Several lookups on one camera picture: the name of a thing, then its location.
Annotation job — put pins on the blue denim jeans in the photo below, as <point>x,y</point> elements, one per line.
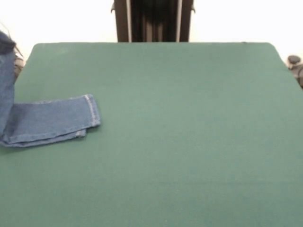
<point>47,118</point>

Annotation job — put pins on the dark green table cloth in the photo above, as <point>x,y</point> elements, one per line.
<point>165,165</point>

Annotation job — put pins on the black wheeled stand base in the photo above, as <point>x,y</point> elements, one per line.
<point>294,60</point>
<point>18,65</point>

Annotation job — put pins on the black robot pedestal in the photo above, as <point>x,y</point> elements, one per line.
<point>154,21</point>

